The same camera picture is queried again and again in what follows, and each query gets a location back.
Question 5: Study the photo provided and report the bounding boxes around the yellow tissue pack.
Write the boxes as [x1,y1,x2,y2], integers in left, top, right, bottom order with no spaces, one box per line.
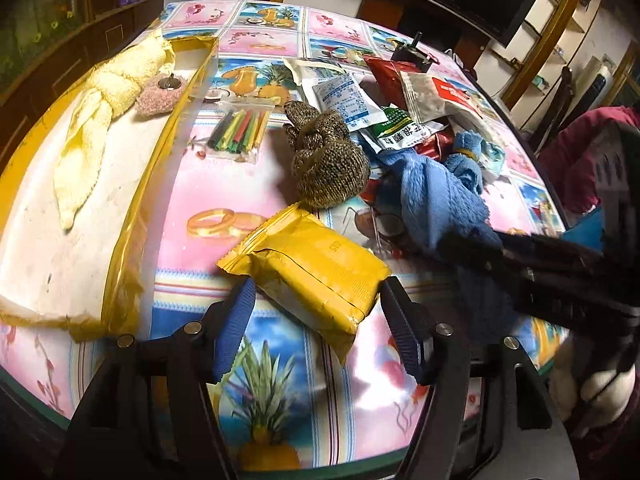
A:
[217,203,390,363]

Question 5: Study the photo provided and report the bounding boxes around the blue towel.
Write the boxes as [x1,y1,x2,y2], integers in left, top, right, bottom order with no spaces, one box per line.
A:
[378,148,520,344]
[444,131,506,195]

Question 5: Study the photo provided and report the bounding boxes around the brown knitted cloth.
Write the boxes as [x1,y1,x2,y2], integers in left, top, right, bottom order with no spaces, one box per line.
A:
[283,101,370,209]

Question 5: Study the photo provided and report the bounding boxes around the red foil packet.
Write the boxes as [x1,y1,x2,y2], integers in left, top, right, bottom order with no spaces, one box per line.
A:
[360,55,454,162]

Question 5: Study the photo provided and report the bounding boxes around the green white granule sachet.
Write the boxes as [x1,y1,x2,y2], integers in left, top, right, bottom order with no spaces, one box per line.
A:
[359,106,446,153]

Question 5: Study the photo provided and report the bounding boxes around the white red wet wipe pack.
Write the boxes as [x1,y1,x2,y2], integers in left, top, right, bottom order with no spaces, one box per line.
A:
[400,72,498,138]

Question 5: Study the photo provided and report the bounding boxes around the white blue medicine sachet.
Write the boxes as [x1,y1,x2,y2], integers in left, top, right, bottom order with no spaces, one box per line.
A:
[312,74,387,132]

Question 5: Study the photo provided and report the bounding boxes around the yellow towel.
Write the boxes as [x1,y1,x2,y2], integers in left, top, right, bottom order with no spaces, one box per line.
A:
[53,30,176,231]

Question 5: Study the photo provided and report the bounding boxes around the white gloved right hand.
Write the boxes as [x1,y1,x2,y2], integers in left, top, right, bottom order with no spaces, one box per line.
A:
[549,334,637,434]

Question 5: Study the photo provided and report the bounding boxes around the yellow gold tray box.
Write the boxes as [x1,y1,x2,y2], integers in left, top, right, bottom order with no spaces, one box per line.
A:
[1,30,218,341]

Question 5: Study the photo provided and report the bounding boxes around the dark wooden chair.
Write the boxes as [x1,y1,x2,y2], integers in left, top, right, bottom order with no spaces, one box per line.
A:
[528,58,613,155]

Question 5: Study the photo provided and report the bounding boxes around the bag of coloured sticks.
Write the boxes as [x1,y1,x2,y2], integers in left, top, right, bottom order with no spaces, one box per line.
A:
[204,99,274,164]

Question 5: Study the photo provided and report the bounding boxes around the colourful patterned tablecloth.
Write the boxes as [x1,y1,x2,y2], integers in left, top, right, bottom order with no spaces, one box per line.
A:
[1,0,565,479]

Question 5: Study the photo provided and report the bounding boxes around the landscape print sachet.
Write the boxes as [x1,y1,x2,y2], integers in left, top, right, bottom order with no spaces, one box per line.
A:
[283,58,347,102]

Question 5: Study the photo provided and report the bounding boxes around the wooden sideboard cabinet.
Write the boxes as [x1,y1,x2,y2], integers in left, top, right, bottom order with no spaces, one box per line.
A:
[1,0,165,167]

